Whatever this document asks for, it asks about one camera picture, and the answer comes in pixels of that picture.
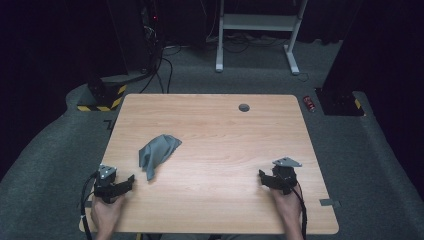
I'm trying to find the black floor cables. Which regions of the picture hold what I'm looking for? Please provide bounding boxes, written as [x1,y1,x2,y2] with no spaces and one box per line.
[139,44,183,95]

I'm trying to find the white metal desk frame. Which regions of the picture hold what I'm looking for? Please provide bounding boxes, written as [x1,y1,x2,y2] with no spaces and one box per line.
[215,0,309,76]

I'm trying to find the person's left hand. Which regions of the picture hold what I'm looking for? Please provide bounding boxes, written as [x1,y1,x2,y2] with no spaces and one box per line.
[90,195,126,230]

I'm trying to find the cable bundle under desk frame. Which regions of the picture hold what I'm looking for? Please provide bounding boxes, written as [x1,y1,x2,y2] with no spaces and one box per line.
[205,31,288,54]

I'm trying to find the person's right hand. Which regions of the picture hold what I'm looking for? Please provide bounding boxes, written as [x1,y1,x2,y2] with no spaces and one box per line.
[270,188,303,231]

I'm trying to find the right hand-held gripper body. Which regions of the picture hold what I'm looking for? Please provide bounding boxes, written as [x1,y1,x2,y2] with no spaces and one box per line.
[272,157,303,196]

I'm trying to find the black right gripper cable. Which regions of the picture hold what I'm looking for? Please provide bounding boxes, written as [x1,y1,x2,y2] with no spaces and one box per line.
[287,179,309,240]

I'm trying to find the grey-blue cloth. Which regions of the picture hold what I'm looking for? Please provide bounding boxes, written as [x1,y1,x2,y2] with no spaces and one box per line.
[138,133,183,182]

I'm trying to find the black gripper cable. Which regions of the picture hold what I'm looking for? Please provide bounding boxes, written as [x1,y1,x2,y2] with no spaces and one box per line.
[287,179,309,240]
[80,171,100,240]

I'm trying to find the black equipment with red light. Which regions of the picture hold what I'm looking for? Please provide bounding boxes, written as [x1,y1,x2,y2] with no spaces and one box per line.
[141,0,164,44]

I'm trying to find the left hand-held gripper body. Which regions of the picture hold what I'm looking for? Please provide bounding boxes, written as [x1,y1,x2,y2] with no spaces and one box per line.
[93,164,118,205]

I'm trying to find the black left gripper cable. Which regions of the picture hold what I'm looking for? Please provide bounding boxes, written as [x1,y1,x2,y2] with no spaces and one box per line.
[80,171,100,240]

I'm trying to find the black stand yellow striped base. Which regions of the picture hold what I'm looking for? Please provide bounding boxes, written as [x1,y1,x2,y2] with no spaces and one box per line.
[66,0,128,113]
[314,0,424,117]

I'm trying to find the red can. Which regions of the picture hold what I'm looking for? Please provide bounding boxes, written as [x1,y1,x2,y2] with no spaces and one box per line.
[302,95,317,113]

